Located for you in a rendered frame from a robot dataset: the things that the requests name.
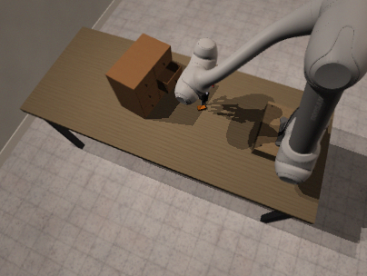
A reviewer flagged small brown chest of drawers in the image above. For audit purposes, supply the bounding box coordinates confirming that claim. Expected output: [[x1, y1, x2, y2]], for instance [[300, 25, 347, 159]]
[[105, 34, 173, 119]]

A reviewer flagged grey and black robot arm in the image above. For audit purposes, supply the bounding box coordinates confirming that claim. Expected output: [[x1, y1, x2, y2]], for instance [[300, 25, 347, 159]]
[[174, 0, 367, 184]]

